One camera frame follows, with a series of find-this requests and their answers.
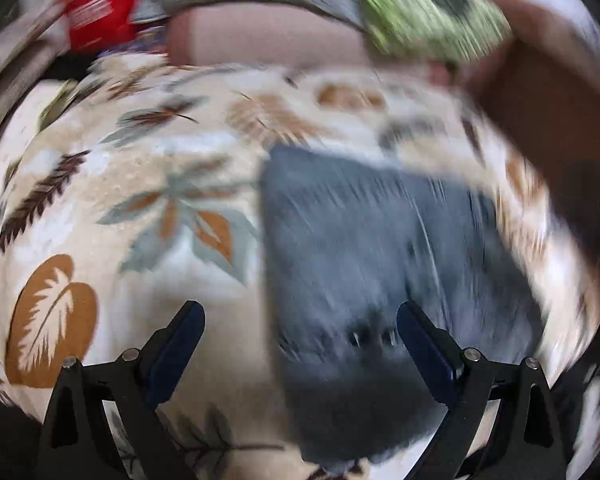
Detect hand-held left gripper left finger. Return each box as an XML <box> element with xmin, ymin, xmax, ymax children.
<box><xmin>35</xmin><ymin>300</ymin><xmax>207</xmax><ymax>480</ymax></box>

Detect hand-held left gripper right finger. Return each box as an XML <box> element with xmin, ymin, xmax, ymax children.
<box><xmin>396</xmin><ymin>301</ymin><xmax>568</xmax><ymax>480</ymax></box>

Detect grey-blue denim pants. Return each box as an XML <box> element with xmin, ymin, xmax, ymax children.
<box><xmin>258</xmin><ymin>144</ymin><xmax>548</xmax><ymax>477</ymax></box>

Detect leaf-printed cream blanket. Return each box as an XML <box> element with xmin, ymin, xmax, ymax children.
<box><xmin>0</xmin><ymin>54</ymin><xmax>600</xmax><ymax>480</ymax></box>

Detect brown striped cloth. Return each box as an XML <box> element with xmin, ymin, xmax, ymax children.
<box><xmin>0</xmin><ymin>0</ymin><xmax>78</xmax><ymax>161</ymax></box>

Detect green patterned cloth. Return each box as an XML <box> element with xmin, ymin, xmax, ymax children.
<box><xmin>341</xmin><ymin>0</ymin><xmax>515</xmax><ymax>67</ymax></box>

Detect red paper bag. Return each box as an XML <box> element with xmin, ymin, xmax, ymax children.
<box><xmin>61</xmin><ymin>0</ymin><xmax>167</xmax><ymax>55</ymax></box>

